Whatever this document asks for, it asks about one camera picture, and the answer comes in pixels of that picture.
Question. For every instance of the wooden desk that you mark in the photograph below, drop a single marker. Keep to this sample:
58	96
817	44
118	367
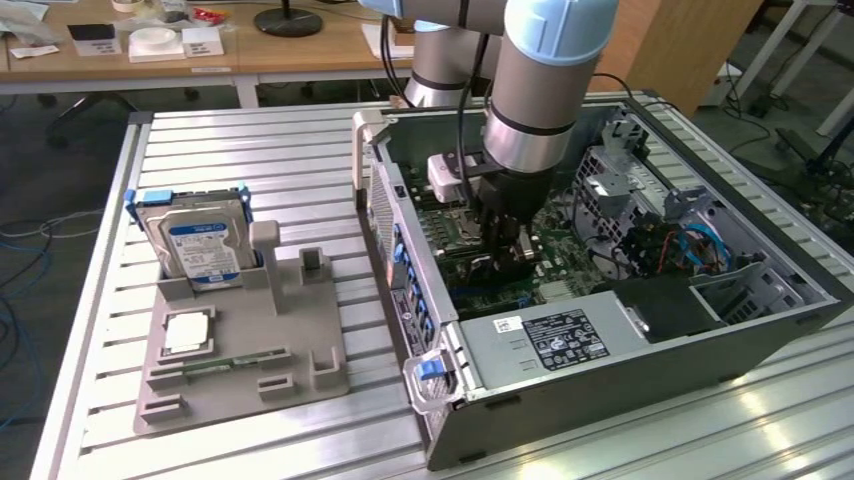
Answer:
301	50

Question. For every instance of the small white labelled box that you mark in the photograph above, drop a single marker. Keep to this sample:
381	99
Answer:
202	42

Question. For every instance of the clear plastic bag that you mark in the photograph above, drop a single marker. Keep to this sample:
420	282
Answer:
27	22

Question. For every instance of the white tape roll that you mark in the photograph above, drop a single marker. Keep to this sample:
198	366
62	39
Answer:
125	5

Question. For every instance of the blue case latch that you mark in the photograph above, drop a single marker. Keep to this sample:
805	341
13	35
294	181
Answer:
429	371

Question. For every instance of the red small item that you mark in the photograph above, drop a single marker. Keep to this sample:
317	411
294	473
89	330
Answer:
209	16

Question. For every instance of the silver CPU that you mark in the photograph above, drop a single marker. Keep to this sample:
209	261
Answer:
186	332

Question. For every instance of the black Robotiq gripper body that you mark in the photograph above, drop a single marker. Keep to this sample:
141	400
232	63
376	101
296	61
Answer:
510	195

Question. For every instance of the white box with round insert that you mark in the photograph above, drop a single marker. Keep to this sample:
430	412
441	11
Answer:
157	45

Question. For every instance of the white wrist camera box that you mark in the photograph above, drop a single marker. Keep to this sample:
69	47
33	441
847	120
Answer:
444	180

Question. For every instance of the green motherboard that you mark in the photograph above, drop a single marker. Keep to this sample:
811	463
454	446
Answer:
568	240

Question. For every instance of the open black PC case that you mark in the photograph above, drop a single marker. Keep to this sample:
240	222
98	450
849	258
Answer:
601	400

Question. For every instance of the black and white box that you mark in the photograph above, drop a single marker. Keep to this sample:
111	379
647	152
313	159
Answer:
94	40

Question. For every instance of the hard disk in blue caddy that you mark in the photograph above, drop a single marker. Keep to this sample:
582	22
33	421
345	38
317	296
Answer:
197	245

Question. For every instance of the white paper stack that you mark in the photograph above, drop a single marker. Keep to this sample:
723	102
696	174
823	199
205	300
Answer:
374	45

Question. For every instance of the black office chair base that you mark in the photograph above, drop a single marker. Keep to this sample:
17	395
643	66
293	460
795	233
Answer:
87	107

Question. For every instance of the perforated metal disk bay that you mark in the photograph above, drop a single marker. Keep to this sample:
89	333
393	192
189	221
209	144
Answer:
614	190

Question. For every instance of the grey power supply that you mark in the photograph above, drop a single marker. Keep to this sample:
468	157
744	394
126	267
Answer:
508	350

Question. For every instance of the Nvidia graphics card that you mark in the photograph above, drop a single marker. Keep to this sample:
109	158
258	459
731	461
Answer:
494	277

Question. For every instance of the grey printed parts rack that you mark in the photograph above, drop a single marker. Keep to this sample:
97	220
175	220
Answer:
268	350

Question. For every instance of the green RAM stick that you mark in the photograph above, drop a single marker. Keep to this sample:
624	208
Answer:
214	369

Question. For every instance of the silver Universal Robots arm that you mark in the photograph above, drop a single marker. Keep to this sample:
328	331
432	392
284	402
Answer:
541	90

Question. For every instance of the black round lamp base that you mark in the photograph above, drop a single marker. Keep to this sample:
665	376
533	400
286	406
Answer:
288	22

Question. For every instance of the white table frame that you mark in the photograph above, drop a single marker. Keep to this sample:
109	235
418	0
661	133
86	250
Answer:
835	117

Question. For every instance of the CPU socket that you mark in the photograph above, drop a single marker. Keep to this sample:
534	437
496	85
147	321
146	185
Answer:
464	225

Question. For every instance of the white paper label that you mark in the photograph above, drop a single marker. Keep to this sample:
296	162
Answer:
34	51

